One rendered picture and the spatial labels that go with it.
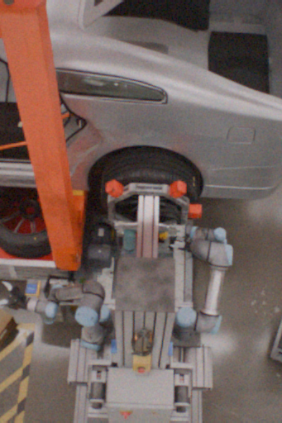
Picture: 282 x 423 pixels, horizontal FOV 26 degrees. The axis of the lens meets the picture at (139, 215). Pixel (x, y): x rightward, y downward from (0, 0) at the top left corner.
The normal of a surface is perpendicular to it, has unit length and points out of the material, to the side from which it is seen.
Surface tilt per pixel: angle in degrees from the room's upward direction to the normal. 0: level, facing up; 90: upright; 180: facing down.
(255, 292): 0
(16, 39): 90
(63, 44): 25
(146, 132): 90
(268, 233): 0
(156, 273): 0
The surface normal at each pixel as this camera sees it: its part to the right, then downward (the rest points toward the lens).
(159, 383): 0.02, -0.51
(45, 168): -0.05, 0.86
